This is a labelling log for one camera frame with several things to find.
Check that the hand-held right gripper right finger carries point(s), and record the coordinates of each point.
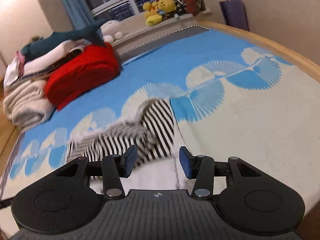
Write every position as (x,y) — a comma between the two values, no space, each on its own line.
(185,162)

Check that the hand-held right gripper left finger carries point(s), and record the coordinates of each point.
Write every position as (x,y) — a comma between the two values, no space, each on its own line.
(128,161)

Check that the striped shirt with white vest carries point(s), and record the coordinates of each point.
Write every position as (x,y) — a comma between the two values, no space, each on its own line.
(155,125)

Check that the red folded blanket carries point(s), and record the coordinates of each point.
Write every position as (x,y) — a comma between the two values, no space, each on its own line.
(85,75)

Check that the white folded quilt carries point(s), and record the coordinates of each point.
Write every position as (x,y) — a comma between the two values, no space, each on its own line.
(25,105)

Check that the dark patterned folded cloth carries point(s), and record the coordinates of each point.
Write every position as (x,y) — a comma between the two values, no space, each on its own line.
(50,67)

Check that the white folded sheet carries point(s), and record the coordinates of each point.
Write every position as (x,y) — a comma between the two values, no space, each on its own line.
(55,56)

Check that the white window sill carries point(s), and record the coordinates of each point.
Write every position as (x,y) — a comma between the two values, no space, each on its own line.
(150,31)

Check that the teal shark plush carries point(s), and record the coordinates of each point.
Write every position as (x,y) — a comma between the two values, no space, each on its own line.
(60,40)

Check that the yellow plush toy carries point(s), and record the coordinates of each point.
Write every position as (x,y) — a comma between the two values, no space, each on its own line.
(152,15)

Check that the purple paper bag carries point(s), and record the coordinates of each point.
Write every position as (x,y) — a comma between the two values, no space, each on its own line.
(233,15)

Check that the yellow plush bear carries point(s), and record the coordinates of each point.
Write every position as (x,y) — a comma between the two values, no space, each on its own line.
(167,6)

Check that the black and white plush toy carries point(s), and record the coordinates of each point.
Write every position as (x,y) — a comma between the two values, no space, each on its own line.
(179,5)

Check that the blue curtain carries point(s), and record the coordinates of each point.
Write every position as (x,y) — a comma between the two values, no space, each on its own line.
(75,2)

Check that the wooden bed frame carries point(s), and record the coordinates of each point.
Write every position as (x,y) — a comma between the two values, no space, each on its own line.
(275,47)

